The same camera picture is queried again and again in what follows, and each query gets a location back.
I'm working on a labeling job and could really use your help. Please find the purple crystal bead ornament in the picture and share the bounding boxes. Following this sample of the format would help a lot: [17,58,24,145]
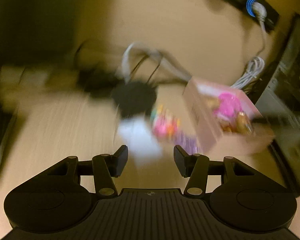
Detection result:
[174,132,200,154]

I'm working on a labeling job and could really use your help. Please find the white multi-port charger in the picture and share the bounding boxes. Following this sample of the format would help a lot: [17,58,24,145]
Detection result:
[117,116,162,167]

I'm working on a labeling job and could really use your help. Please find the pink plastic toy basket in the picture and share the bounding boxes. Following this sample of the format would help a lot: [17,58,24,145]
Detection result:
[212,93,243,122]

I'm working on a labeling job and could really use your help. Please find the black plush toy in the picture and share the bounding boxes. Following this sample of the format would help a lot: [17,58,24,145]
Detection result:
[111,81,157,119]

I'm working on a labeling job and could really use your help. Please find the pink cardboard box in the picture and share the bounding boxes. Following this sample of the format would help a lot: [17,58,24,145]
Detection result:
[183,77,275,157]

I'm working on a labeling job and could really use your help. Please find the computer tower case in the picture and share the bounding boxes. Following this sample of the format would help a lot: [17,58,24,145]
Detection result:
[249,14,300,196]

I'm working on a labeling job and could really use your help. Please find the black monitor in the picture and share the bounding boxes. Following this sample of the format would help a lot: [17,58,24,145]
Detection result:
[0,0,83,65]

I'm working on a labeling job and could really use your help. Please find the grey looped cable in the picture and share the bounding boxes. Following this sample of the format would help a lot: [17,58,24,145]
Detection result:
[120,42,193,83]

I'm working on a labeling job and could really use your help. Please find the grey coiled cable bundle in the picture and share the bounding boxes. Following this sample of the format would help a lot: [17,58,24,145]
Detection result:
[230,2,268,91]

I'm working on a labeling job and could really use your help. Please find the black cables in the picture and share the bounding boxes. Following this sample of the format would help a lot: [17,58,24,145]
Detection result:
[75,39,191,91]

